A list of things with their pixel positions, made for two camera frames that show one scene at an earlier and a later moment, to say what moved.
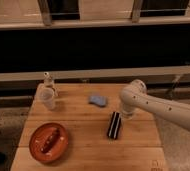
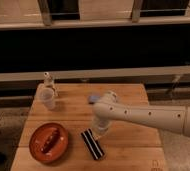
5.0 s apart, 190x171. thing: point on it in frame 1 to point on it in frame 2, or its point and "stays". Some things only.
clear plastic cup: (46, 98) stays
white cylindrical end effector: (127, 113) to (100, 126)
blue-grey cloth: (100, 101) stays
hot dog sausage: (50, 141) stays
